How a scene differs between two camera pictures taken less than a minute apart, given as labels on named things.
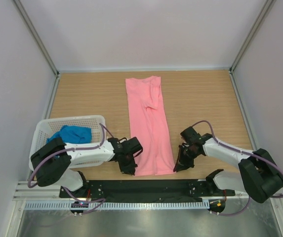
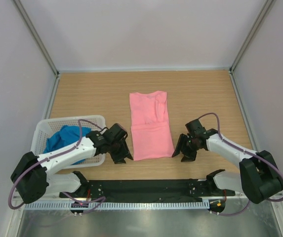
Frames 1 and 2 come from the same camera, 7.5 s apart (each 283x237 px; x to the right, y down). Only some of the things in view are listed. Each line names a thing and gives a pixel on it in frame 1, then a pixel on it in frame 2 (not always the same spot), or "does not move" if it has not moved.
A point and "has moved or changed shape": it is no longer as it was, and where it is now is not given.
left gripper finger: x=128 y=170 to x=119 y=160
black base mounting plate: x=149 y=189 does not move
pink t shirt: x=149 y=127 has moved or changed shape
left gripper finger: x=133 y=166 to x=127 y=149
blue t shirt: x=71 y=134 does not move
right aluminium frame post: x=269 y=5 does not move
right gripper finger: x=184 y=165 to x=189 y=156
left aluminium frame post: x=37 y=35 does not move
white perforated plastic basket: x=44 y=128 does not move
